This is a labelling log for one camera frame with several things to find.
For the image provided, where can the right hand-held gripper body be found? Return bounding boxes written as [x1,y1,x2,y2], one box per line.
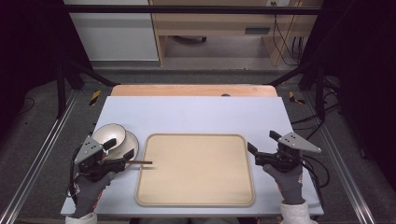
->
[254,131,322,174]

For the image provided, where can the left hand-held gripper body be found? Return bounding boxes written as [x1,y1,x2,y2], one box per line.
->
[74,135,127,183]

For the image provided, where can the person's right hand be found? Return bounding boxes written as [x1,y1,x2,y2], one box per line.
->
[262,163,306,205]

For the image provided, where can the person's left hand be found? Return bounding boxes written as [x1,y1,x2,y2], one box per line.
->
[69,171,117,218]

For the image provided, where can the cream plate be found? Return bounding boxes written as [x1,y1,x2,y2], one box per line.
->
[106,130,140,170]

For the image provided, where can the cream bowl with dark rim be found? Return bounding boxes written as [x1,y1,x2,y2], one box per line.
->
[92,122,127,151]

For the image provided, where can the yellow black floor marker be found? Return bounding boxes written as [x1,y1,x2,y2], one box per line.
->
[288,91,306,105]
[89,90,103,106]

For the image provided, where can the black metal stand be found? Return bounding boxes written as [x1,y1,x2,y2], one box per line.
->
[265,60,329,123]
[55,57,120,119]

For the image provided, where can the beige tray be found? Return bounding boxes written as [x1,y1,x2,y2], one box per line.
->
[134,133,257,208]

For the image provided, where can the black curtain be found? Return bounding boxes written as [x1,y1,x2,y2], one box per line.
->
[0,0,94,138]
[298,0,396,190]

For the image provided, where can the white cabinet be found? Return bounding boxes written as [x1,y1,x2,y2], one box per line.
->
[63,0,160,63]

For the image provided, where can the light wooden desk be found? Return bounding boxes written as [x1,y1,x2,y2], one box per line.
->
[148,0,324,67]

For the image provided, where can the black floor cables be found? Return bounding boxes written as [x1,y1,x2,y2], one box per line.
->
[291,77,344,141]

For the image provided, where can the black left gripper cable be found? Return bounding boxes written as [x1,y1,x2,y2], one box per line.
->
[67,144,86,200]

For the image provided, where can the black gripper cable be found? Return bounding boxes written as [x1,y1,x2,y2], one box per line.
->
[299,153,331,189]
[67,144,86,200]

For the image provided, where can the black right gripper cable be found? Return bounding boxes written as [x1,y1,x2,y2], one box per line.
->
[299,153,331,189]

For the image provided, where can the aluminium floor rail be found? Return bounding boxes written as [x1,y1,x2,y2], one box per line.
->
[0,89,79,224]
[303,92,378,224]

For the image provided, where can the black hanging cables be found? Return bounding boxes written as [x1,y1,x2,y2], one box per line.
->
[271,1,305,67]

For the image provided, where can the black horizontal frame bar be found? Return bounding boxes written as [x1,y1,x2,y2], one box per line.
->
[62,4,322,16]

